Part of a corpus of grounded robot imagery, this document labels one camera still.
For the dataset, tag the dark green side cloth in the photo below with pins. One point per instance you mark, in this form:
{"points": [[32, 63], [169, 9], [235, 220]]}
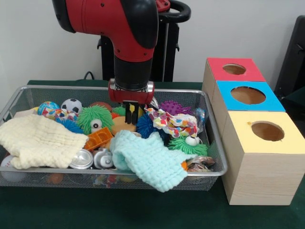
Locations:
{"points": [[297, 94]]}

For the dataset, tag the large green puffer toy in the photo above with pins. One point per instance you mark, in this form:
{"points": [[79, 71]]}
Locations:
{"points": [[95, 117]]}

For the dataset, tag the mint green knitted cloth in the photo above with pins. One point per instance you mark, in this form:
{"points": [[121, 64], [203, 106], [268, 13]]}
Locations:
{"points": [[152, 159]]}

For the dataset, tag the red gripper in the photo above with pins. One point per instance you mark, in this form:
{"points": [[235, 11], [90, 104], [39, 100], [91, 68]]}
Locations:
{"points": [[131, 96]]}

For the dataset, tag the orange plastic toy crate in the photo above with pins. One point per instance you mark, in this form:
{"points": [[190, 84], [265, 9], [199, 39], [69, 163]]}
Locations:
{"points": [[98, 138]]}

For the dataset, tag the globe print ball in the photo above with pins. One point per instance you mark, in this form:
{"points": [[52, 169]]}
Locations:
{"points": [[47, 107]]}

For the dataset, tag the dark green table cloth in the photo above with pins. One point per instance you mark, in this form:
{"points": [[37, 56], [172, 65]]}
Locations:
{"points": [[119, 210]]}

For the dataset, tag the small orange basketball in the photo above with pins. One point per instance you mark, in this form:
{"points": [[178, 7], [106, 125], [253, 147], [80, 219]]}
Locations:
{"points": [[184, 165]]}

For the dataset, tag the cream knitted cloth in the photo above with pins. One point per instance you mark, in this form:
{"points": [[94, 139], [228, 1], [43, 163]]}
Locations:
{"points": [[40, 140]]}

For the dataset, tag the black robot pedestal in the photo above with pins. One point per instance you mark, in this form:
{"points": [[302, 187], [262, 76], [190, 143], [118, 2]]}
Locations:
{"points": [[166, 47]]}

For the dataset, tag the clear plastic packet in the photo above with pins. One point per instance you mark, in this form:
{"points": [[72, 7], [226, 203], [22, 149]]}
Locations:
{"points": [[201, 119]]}

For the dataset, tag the black and white soccer ball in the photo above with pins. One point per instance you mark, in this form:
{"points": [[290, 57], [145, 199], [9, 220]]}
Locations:
{"points": [[71, 105]]}

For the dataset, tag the small green puffer toy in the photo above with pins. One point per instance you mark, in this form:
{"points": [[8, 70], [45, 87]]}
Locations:
{"points": [[181, 146]]}

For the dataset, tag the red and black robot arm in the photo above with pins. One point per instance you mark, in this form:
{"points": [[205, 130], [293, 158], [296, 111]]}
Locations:
{"points": [[107, 19]]}

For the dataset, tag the wooden box with three holes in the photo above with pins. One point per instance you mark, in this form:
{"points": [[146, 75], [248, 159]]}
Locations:
{"points": [[262, 171]]}

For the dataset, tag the black upright panel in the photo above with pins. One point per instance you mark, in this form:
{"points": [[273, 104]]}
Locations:
{"points": [[293, 59]]}

